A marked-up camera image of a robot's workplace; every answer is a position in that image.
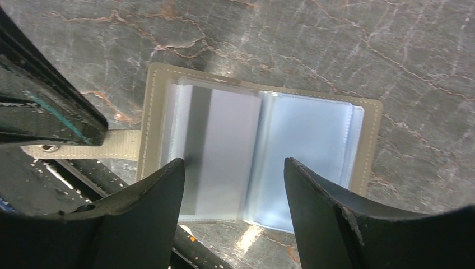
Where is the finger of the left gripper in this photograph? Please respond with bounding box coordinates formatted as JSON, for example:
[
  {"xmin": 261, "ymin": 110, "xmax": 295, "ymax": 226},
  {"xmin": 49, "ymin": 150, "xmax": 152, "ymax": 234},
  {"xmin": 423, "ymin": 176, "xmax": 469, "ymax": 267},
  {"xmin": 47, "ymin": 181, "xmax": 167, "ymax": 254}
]
[
  {"xmin": 1, "ymin": 10, "xmax": 108, "ymax": 146},
  {"xmin": 1, "ymin": 148, "xmax": 127, "ymax": 216}
]

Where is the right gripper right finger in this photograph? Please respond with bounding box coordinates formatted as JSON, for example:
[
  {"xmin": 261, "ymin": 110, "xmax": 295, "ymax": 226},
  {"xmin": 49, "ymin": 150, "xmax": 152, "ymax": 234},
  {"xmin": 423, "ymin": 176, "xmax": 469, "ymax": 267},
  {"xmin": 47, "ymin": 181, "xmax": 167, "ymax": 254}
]
[{"xmin": 284, "ymin": 158, "xmax": 474, "ymax": 268}]

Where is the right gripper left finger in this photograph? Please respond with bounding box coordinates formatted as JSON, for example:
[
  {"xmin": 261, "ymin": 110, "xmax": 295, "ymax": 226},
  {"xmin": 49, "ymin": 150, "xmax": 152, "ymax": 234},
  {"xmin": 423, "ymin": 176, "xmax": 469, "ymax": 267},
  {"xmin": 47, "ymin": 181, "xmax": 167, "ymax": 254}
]
[{"xmin": 1, "ymin": 158, "xmax": 185, "ymax": 268}]

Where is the white card with stripe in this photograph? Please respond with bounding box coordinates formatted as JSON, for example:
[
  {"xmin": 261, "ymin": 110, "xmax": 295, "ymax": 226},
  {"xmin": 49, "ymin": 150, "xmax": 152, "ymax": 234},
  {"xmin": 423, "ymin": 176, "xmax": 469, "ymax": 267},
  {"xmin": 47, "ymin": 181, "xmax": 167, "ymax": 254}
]
[{"xmin": 177, "ymin": 84, "xmax": 262, "ymax": 221}]

